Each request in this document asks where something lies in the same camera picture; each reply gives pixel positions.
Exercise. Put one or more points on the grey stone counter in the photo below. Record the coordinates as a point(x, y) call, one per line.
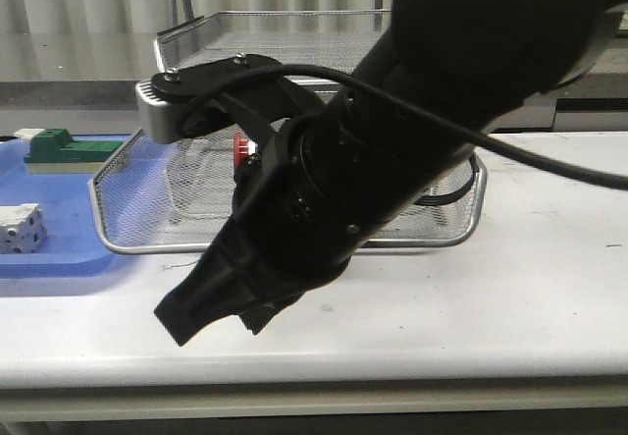
point(85, 83)

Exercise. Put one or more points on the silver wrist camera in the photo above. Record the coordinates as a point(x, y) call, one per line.
point(158, 117)

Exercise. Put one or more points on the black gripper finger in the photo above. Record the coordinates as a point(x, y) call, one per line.
point(256, 318)
point(215, 288)

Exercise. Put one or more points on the silver mesh tray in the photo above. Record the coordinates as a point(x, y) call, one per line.
point(200, 185)
point(133, 215)
point(334, 39)

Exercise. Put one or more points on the thin wire scrap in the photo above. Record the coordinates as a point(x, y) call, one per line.
point(172, 266)

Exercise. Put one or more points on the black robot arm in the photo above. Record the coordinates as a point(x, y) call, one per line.
point(425, 94)

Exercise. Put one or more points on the blue plastic tray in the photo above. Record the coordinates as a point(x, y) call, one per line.
point(71, 246)

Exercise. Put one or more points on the white terminal block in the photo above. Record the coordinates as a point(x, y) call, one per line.
point(22, 228)

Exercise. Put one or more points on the green terminal block component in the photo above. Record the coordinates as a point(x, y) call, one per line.
point(56, 151)

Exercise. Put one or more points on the silver mesh rack frame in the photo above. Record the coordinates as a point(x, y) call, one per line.
point(251, 90)

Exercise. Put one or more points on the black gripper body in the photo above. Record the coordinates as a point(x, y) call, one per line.
point(288, 215)

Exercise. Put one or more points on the red emergency stop button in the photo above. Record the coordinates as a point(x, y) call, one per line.
point(243, 147)

